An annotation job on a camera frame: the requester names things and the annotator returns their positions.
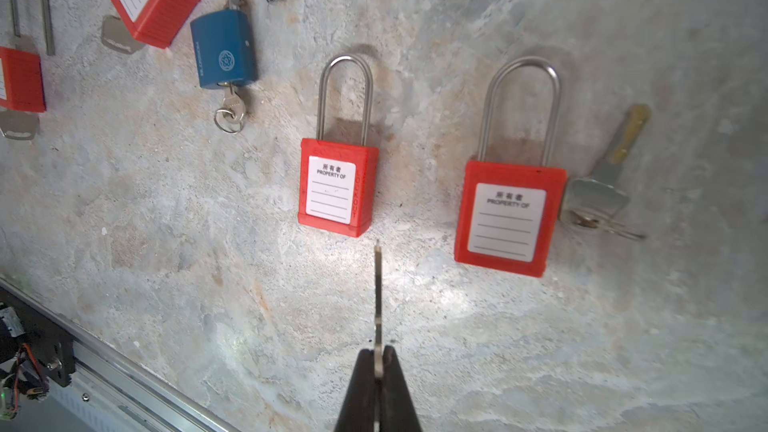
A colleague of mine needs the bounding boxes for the silver key with ring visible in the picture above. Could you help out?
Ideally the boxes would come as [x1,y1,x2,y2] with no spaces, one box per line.
[559,104,652,241]

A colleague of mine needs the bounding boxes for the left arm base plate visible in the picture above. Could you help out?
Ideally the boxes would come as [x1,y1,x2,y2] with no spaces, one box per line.
[1,287,76,387]

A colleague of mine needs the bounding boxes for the left circuit board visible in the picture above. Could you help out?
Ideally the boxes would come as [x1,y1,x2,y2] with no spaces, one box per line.
[1,303,50,421]

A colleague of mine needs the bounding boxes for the aluminium rail frame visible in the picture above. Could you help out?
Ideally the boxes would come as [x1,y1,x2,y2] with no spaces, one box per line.
[1,280,238,432]

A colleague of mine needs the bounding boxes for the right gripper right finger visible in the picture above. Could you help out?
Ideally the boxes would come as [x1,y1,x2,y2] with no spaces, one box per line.
[379,345,423,432]

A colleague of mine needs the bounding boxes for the blue padlock centre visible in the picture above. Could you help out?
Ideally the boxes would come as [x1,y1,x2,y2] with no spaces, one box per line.
[190,0,257,134]

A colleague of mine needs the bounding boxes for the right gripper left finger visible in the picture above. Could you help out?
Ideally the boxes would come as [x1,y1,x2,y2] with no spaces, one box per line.
[334,349,377,432]

